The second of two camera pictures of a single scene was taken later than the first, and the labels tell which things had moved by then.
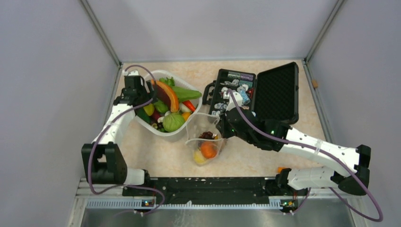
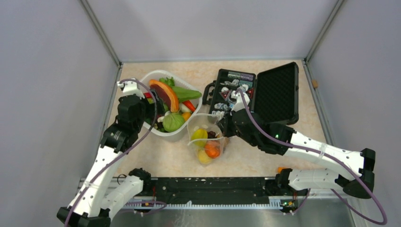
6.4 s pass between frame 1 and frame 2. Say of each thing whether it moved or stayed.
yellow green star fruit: moved
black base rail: stayed
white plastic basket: stayed
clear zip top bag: stayed
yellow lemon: moved
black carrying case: stayed
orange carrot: stayed
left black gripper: moved
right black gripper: stayed
